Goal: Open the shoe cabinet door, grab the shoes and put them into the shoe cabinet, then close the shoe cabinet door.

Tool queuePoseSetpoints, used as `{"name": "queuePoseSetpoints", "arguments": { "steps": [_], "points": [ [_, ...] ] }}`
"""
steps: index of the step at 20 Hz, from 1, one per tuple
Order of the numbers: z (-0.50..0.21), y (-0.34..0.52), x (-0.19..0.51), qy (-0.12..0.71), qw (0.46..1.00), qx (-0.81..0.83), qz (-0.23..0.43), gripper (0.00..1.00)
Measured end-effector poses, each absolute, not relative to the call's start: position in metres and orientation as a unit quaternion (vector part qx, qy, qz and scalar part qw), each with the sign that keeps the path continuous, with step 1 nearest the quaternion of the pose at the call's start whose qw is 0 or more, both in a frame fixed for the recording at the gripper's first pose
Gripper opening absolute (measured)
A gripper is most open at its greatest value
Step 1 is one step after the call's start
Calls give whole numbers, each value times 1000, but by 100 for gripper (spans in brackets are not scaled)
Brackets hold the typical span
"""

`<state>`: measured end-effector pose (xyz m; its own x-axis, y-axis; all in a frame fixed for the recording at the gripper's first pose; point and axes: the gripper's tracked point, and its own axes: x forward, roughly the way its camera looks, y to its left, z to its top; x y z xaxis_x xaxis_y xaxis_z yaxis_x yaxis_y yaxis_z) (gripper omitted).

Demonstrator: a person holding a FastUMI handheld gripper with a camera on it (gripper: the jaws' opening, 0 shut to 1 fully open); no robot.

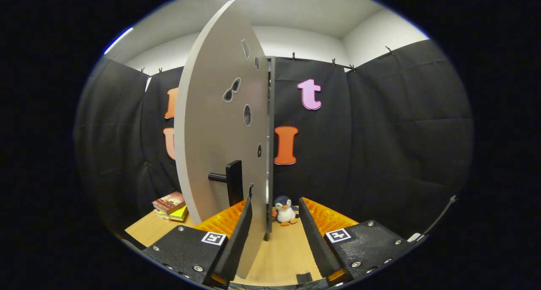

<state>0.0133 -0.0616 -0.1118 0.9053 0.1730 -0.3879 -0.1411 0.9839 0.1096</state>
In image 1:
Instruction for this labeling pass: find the black cable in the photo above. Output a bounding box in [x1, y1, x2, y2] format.
[416, 195, 459, 242]

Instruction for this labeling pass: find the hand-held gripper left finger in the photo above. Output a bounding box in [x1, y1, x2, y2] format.
[142, 184, 254, 288]

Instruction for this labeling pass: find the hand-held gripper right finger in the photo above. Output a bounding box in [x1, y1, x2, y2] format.
[298, 197, 417, 284]

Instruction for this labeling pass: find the black backdrop cloth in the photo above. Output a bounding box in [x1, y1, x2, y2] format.
[74, 38, 474, 240]

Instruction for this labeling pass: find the penguin plush toy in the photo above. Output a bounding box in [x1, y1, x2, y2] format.
[271, 196, 300, 227]

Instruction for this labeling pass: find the narrow ceiling light panel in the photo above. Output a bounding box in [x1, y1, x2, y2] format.
[104, 27, 134, 55]

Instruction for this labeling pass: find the brown book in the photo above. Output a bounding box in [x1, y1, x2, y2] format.
[151, 192, 186, 214]

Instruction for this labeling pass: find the black door handle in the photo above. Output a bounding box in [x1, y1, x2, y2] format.
[208, 160, 244, 207]

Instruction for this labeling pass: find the yellow book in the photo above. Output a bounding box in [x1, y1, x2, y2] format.
[156, 205, 189, 222]

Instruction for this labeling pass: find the dark grey shoe cabinet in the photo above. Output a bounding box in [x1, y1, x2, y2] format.
[265, 56, 276, 242]

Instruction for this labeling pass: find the beige shoe cabinet door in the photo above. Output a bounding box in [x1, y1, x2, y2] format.
[174, 0, 271, 279]

